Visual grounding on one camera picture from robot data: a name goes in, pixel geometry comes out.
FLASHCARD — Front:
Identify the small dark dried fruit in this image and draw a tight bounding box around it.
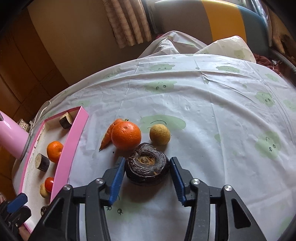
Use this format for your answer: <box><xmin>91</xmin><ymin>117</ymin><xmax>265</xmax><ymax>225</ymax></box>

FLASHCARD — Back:
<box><xmin>40</xmin><ymin>205</ymin><xmax>49</xmax><ymax>216</ymax></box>

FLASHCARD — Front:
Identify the brown longan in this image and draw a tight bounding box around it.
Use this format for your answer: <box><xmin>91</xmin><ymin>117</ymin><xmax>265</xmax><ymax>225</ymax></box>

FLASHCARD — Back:
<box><xmin>40</xmin><ymin>183</ymin><xmax>50</xmax><ymax>198</ymax></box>

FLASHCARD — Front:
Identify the large dark dried fruit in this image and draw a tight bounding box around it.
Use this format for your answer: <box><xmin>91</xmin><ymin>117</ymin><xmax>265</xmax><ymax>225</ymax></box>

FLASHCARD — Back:
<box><xmin>125</xmin><ymin>143</ymin><xmax>170</xmax><ymax>186</ymax></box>

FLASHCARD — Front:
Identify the small red tomato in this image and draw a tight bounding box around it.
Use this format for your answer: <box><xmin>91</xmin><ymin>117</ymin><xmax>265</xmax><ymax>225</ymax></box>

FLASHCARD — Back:
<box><xmin>44</xmin><ymin>177</ymin><xmax>54</xmax><ymax>193</ymax></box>

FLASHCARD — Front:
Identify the orange mandarin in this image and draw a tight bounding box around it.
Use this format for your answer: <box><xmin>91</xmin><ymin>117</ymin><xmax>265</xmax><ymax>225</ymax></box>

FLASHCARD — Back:
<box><xmin>111</xmin><ymin>121</ymin><xmax>142</xmax><ymax>151</ymax></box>

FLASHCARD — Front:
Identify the dark round wood block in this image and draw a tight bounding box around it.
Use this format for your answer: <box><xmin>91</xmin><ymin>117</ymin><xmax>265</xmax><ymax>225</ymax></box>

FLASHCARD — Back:
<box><xmin>35</xmin><ymin>153</ymin><xmax>50</xmax><ymax>172</ymax></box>

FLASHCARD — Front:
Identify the large orange with stem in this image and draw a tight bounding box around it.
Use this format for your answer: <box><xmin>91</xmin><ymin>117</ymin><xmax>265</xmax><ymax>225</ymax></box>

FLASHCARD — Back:
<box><xmin>47</xmin><ymin>141</ymin><xmax>63</xmax><ymax>163</ymax></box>

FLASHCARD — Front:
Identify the small bark wood block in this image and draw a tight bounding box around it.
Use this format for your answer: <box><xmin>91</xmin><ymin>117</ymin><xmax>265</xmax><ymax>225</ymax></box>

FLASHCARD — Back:
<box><xmin>59</xmin><ymin>112</ymin><xmax>74</xmax><ymax>129</ymax></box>

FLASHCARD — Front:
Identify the small orange carrot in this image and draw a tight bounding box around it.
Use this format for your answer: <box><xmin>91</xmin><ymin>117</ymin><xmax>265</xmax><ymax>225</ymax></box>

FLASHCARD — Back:
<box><xmin>99</xmin><ymin>118</ymin><xmax>128</xmax><ymax>151</ymax></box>

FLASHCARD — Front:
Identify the yellow longan far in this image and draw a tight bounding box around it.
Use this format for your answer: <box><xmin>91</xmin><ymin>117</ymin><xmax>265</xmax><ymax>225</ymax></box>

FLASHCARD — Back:
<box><xmin>149</xmin><ymin>124</ymin><xmax>171</xmax><ymax>146</ymax></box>

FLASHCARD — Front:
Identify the pink white shallow box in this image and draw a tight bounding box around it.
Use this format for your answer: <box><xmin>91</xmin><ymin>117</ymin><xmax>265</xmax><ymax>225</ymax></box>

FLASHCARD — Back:
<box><xmin>18</xmin><ymin>106</ymin><xmax>89</xmax><ymax>232</ymax></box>

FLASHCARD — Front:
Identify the pink electric kettle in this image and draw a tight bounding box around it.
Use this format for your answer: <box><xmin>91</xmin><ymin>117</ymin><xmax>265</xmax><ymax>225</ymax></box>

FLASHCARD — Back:
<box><xmin>0</xmin><ymin>111</ymin><xmax>30</xmax><ymax>160</ymax></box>

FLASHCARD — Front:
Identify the white green patterned tablecloth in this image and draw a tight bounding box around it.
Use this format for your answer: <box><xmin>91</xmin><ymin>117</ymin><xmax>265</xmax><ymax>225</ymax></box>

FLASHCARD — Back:
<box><xmin>36</xmin><ymin>54</ymin><xmax>295</xmax><ymax>240</ymax></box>

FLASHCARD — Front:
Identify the wooden wardrobe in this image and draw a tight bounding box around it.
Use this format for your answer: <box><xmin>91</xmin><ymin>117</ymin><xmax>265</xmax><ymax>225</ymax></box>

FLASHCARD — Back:
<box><xmin>0</xmin><ymin>6</ymin><xmax>70</xmax><ymax>200</ymax></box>

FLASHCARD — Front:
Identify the white green pillow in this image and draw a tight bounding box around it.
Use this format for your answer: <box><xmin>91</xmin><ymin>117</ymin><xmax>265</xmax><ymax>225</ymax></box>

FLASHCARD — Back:
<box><xmin>196</xmin><ymin>36</ymin><xmax>256</xmax><ymax>63</ymax></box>

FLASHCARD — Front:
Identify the pink blanket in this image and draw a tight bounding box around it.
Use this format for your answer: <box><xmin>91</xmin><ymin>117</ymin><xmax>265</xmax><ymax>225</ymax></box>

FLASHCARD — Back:
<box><xmin>253</xmin><ymin>53</ymin><xmax>280</xmax><ymax>74</ymax></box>

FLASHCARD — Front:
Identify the beige patterned curtain left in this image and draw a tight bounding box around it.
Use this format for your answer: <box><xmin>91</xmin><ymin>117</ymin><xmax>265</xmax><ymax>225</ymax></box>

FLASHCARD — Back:
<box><xmin>102</xmin><ymin>0</ymin><xmax>152</xmax><ymax>48</ymax></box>

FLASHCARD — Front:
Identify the grey yellow blue headboard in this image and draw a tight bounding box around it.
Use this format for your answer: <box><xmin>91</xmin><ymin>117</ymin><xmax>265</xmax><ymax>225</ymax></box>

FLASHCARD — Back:
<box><xmin>154</xmin><ymin>1</ymin><xmax>269</xmax><ymax>56</ymax></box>

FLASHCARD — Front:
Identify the white kettle power cord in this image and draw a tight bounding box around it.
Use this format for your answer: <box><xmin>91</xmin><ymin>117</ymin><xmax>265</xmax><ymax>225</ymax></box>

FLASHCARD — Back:
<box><xmin>28</xmin><ymin>100</ymin><xmax>52</xmax><ymax>130</ymax></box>

